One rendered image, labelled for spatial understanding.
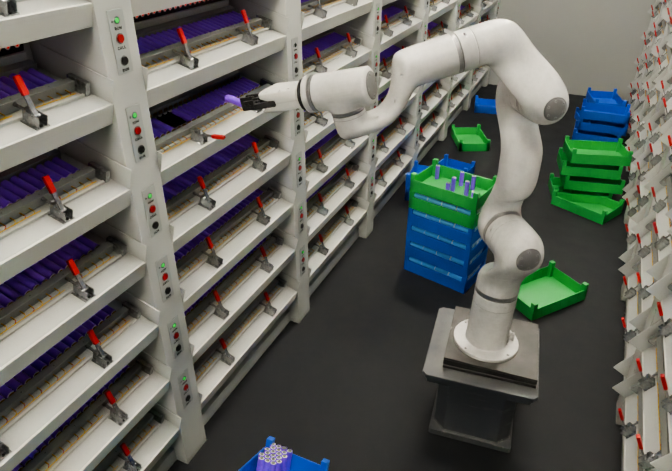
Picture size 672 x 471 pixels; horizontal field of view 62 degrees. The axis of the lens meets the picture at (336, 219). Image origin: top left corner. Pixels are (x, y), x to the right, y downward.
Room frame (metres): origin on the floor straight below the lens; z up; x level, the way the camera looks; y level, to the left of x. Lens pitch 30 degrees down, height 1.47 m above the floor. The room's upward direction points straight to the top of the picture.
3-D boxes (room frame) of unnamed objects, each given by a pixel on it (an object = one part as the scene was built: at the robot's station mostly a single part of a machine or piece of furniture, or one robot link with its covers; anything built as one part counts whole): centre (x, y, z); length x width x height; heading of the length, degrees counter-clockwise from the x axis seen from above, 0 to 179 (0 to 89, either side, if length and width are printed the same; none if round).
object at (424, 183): (2.07, -0.49, 0.44); 0.30 x 0.20 x 0.08; 52
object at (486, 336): (1.27, -0.45, 0.40); 0.19 x 0.19 x 0.18
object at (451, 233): (2.07, -0.49, 0.28); 0.30 x 0.20 x 0.08; 52
